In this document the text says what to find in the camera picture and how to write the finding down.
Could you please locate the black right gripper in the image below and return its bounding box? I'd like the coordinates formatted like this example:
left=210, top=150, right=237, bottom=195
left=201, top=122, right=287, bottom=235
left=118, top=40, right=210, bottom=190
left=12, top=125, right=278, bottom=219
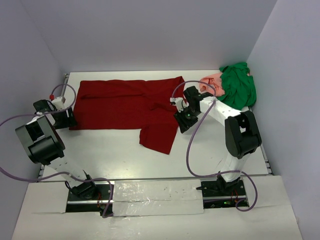
left=174, top=106, right=201, bottom=134

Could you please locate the red t shirt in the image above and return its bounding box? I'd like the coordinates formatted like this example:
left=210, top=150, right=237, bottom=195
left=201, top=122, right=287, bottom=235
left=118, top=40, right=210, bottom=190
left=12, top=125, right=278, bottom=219
left=71, top=76, right=184, bottom=155

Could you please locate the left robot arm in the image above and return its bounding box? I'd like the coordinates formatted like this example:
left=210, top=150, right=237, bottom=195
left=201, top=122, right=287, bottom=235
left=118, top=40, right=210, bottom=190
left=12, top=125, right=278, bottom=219
left=15, top=97, right=98, bottom=200

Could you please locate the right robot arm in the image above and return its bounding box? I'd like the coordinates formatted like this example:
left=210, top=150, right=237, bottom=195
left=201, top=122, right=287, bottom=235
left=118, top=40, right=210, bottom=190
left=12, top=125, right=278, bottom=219
left=169, top=86, right=262, bottom=196

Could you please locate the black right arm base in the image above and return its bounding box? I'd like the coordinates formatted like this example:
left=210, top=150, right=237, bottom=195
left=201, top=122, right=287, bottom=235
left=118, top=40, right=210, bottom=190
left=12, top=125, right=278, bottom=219
left=196, top=177, right=249, bottom=209

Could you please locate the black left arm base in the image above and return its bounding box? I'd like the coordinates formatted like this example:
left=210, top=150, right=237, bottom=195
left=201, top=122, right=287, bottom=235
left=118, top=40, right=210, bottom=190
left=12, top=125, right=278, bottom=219
left=64, top=181, right=113, bottom=217

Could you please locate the pink t shirt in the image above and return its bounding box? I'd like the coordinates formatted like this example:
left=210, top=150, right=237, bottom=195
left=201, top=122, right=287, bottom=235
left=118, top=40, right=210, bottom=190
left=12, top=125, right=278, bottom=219
left=199, top=72, right=252, bottom=98

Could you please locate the green t shirt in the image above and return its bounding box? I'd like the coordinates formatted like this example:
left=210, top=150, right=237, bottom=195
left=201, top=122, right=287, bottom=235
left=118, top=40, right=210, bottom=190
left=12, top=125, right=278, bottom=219
left=217, top=62, right=257, bottom=110

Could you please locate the white taped cover plate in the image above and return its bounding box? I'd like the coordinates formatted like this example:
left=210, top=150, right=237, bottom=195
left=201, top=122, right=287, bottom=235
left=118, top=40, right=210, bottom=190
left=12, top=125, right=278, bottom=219
left=112, top=179, right=204, bottom=217

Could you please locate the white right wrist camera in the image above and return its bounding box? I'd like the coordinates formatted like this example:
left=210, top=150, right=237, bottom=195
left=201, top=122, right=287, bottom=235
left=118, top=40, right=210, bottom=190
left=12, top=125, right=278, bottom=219
left=169, top=97, right=187, bottom=112

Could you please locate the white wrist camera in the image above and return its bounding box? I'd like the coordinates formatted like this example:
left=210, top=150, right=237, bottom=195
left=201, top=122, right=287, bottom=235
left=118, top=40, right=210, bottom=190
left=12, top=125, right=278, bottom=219
left=169, top=97, right=187, bottom=112
left=49, top=94, right=66, bottom=111

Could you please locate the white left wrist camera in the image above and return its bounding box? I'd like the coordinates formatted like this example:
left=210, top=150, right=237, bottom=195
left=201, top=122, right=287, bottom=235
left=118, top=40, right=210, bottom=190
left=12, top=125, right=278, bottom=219
left=49, top=94, right=66, bottom=111

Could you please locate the aluminium table frame rail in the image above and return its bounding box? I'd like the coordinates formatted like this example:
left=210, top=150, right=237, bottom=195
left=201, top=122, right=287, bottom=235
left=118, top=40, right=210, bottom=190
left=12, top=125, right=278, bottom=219
left=248, top=106, right=273, bottom=175

